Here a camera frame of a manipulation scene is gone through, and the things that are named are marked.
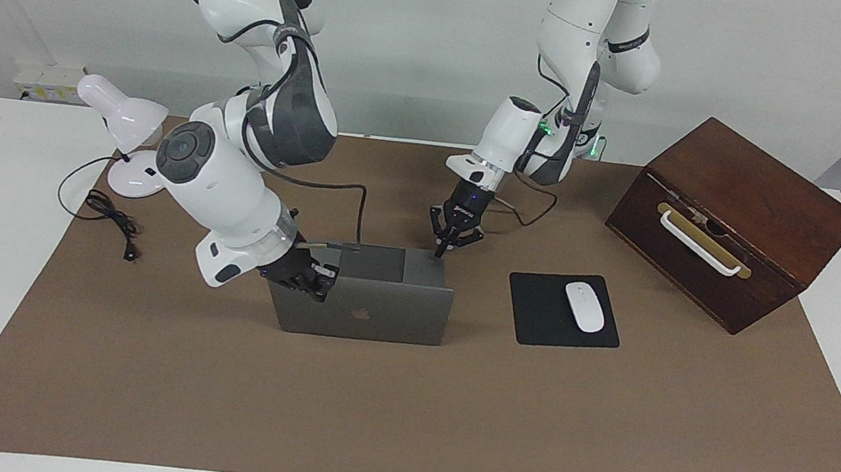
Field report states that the grey laptop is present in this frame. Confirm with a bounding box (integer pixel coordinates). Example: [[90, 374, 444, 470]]
[[261, 233, 460, 351]]

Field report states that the dark brown wooden box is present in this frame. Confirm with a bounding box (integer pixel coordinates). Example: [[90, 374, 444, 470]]
[[594, 106, 841, 348]]

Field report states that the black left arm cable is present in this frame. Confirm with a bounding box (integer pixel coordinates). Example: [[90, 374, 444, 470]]
[[481, 47, 604, 234]]

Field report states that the black lamp cable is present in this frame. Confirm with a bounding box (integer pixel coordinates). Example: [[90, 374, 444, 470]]
[[51, 150, 151, 264]]

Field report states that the black mouse pad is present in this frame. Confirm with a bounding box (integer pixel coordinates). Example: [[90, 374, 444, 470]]
[[502, 265, 628, 356]]

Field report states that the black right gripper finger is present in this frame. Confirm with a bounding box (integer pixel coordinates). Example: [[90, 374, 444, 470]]
[[294, 278, 330, 304], [308, 262, 343, 285]]

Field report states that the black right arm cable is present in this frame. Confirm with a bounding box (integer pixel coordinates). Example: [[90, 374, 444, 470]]
[[195, 12, 388, 254]]

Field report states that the white computer mouse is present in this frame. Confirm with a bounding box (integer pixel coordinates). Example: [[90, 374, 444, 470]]
[[560, 280, 610, 335]]

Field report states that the brown table mat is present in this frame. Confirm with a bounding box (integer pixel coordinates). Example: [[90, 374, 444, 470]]
[[0, 93, 841, 472]]

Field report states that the brass handle backplate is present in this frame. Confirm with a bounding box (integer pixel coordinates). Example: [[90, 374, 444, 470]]
[[650, 201, 760, 281]]

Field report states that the white desk lamp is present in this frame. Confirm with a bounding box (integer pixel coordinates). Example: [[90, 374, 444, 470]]
[[65, 73, 183, 203]]

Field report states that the white box handle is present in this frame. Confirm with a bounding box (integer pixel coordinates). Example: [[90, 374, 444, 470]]
[[655, 208, 750, 278]]

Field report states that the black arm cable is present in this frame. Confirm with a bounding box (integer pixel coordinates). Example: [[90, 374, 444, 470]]
[[195, 12, 388, 254], [481, 47, 604, 234]]

